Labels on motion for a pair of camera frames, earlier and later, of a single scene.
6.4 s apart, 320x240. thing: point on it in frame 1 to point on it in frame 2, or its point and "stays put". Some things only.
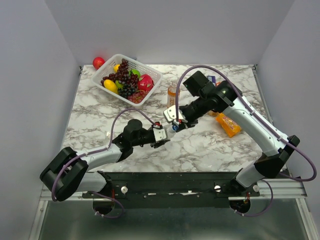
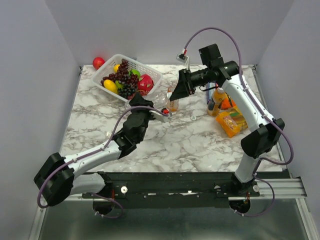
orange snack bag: x=231 y=128 stays put
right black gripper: x=182 y=126 to x=179 y=91
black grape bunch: x=126 y=91 stays put
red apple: x=98 y=62 stays put
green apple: x=134 y=71 stays put
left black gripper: x=158 y=143 to x=139 y=101
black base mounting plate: x=171 y=190 stays put
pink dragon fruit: x=145 y=82 stays put
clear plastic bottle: x=170 y=133 to x=161 y=99
